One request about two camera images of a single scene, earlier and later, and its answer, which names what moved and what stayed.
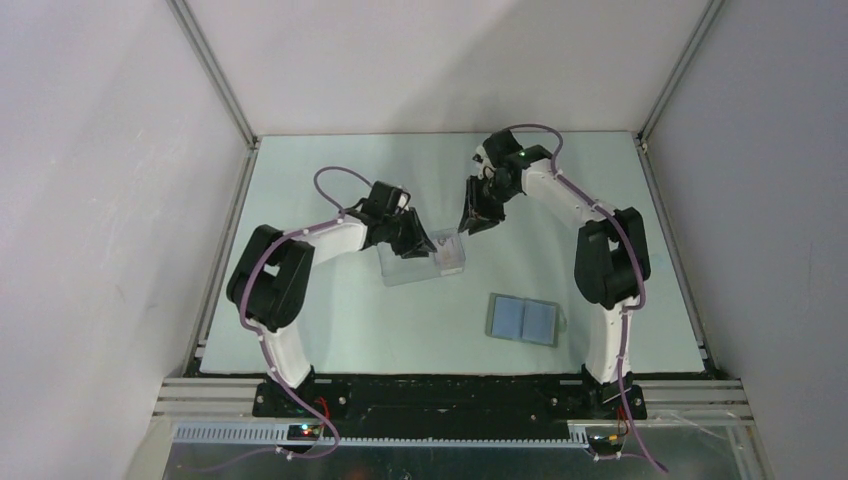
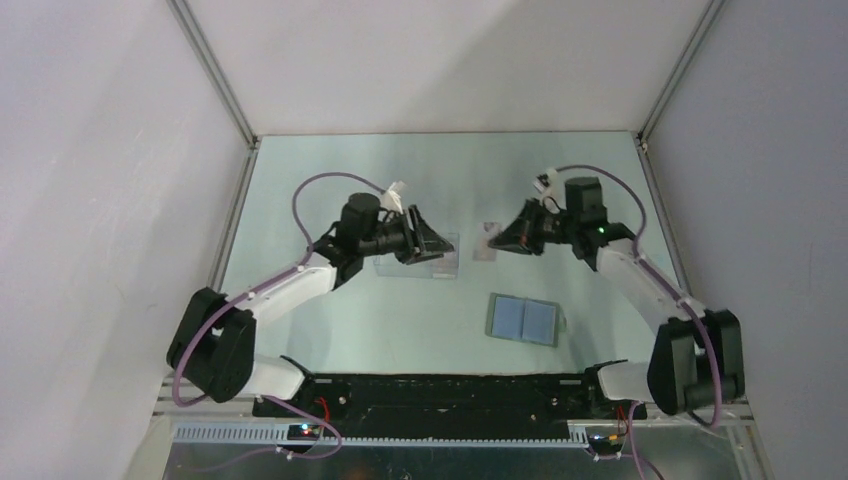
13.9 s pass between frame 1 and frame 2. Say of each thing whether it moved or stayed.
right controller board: stayed
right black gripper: moved
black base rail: stayed
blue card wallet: stayed
